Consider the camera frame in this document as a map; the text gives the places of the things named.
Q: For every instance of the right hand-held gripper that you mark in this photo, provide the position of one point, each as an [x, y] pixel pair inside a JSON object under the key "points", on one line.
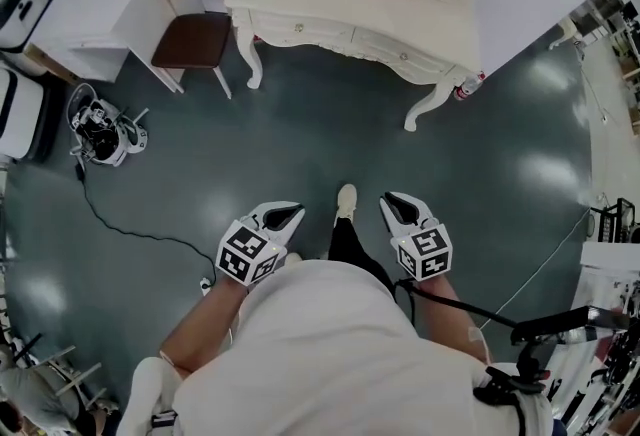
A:
{"points": [[425, 251]]}

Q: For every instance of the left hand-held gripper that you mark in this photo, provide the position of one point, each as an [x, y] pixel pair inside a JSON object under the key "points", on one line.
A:
{"points": [[250, 254]]}

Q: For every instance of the person's white shoe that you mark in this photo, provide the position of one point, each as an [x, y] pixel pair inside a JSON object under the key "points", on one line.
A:
{"points": [[346, 201], [294, 258]]}

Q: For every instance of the person's black trouser leg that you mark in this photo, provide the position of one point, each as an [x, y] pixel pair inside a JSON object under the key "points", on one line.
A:
{"points": [[352, 249]]}

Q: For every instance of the person's left forearm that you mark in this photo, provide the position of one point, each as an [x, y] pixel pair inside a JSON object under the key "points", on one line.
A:
{"points": [[207, 324]]}

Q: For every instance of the white workbench with equipment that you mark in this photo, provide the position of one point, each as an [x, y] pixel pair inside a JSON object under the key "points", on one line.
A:
{"points": [[612, 274]]}

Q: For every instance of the white shelf cabinet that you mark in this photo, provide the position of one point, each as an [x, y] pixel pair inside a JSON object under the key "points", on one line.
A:
{"points": [[100, 9]]}

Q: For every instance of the grey metal frame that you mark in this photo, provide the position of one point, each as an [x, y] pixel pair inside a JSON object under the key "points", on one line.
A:
{"points": [[70, 374]]}

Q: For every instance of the chair with brown seat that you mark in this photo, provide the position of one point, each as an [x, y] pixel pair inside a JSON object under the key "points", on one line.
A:
{"points": [[192, 41]]}

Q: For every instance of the person's right forearm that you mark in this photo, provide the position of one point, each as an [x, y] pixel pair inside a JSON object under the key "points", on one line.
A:
{"points": [[455, 319]]}

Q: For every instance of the clear plastic water bottle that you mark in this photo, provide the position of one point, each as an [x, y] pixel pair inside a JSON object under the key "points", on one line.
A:
{"points": [[468, 86]]}

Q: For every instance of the person's white shirt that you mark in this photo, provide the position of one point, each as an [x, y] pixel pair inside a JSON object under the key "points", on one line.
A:
{"points": [[325, 349]]}

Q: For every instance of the white box device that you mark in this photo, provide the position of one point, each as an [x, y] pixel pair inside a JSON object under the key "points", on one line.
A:
{"points": [[20, 14]]}

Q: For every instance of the white appliance with black stripe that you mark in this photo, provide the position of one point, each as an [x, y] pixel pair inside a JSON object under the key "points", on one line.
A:
{"points": [[17, 114]]}

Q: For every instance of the round white floor robot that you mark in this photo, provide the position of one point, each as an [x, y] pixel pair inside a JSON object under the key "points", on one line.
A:
{"points": [[107, 134]]}

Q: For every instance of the white carved furniture panel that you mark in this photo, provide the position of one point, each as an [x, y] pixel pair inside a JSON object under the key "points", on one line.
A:
{"points": [[402, 55], [300, 28]]}

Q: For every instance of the black bar mount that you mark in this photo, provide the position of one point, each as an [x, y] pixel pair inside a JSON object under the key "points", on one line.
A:
{"points": [[565, 324]]}

